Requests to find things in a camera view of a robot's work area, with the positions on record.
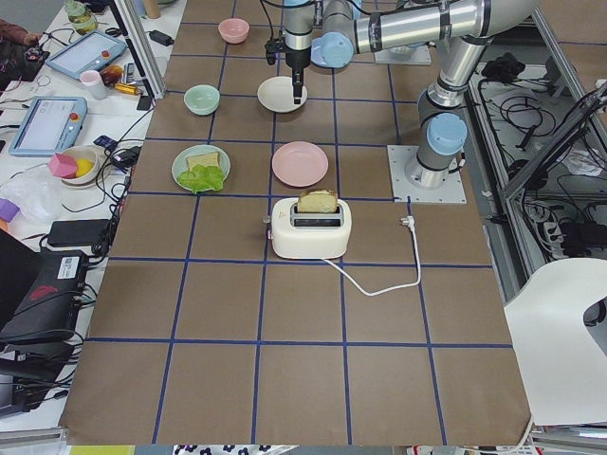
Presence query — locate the green bowl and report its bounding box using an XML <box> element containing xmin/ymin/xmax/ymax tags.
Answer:
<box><xmin>184</xmin><ymin>84</ymin><xmax>220</xmax><ymax>116</ymax></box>

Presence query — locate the black power brick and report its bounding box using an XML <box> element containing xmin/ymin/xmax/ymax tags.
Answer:
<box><xmin>46</xmin><ymin>219</ymin><xmax>109</xmax><ymax>247</ymax></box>

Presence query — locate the bread slice in toaster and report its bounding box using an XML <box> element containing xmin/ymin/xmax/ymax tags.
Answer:
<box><xmin>296</xmin><ymin>190</ymin><xmax>338</xmax><ymax>213</ymax></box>

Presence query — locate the green plate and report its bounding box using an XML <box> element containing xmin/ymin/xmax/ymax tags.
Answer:
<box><xmin>172</xmin><ymin>145</ymin><xmax>230</xmax><ymax>191</ymax></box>

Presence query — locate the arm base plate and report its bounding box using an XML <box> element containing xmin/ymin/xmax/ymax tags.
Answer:
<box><xmin>387</xmin><ymin>145</ymin><xmax>467</xmax><ymax>205</ymax></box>

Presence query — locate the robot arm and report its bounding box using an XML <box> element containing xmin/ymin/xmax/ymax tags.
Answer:
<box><xmin>265</xmin><ymin>0</ymin><xmax>538</xmax><ymax>191</ymax></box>

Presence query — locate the white plate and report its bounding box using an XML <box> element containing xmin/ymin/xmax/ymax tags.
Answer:
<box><xmin>257</xmin><ymin>76</ymin><xmax>307</xmax><ymax>113</ymax></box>

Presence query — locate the bread slice on plate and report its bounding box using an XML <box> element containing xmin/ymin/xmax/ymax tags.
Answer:
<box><xmin>186</xmin><ymin>152</ymin><xmax>220</xmax><ymax>171</ymax></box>

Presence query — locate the white paper sheet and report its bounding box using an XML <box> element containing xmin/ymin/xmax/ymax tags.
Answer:
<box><xmin>505</xmin><ymin>258</ymin><xmax>606</xmax><ymax>426</ymax></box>

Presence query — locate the teach pendant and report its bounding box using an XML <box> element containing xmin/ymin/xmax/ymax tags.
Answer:
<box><xmin>46</xmin><ymin>30</ymin><xmax>127</xmax><ymax>80</ymax></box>
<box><xmin>9</xmin><ymin>97</ymin><xmax>87</xmax><ymax>157</ymax></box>

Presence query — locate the white toaster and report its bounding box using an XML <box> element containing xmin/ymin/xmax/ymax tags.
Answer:
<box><xmin>268</xmin><ymin>197</ymin><xmax>352</xmax><ymax>260</ymax></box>

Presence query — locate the pink bowl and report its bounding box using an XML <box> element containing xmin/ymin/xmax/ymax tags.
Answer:
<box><xmin>218</xmin><ymin>18</ymin><xmax>250</xmax><ymax>45</ymax></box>

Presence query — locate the pink plate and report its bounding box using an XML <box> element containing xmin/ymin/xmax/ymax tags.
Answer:
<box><xmin>272</xmin><ymin>141</ymin><xmax>329</xmax><ymax>188</ymax></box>

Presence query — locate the lower teach pendant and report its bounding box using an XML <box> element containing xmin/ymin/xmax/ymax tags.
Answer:
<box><xmin>9</xmin><ymin>97</ymin><xmax>87</xmax><ymax>157</ymax></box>

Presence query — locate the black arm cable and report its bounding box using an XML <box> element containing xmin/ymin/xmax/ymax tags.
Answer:
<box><xmin>258</xmin><ymin>0</ymin><xmax>288</xmax><ymax>46</ymax></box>

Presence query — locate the beige bowl with toys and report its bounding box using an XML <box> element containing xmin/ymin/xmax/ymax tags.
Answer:
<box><xmin>48</xmin><ymin>145</ymin><xmax>102</xmax><ymax>188</ymax></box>

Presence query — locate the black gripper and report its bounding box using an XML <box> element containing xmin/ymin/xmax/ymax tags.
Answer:
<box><xmin>265</xmin><ymin>31</ymin><xmax>312</xmax><ymax>104</ymax></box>

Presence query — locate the upper teach pendant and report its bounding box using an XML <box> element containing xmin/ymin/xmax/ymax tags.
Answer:
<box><xmin>46</xmin><ymin>30</ymin><xmax>127</xmax><ymax>80</ymax></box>

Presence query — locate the pink cup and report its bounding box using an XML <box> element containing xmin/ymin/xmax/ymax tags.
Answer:
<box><xmin>79</xmin><ymin>70</ymin><xmax>107</xmax><ymax>100</ymax></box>

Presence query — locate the white toaster cable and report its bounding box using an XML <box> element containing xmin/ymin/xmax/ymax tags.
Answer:
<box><xmin>320</xmin><ymin>215</ymin><xmax>423</xmax><ymax>299</ymax></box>

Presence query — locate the green lettuce leaf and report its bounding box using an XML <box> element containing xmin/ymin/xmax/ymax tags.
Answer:
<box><xmin>177</xmin><ymin>165</ymin><xmax>225</xmax><ymax>193</ymax></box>

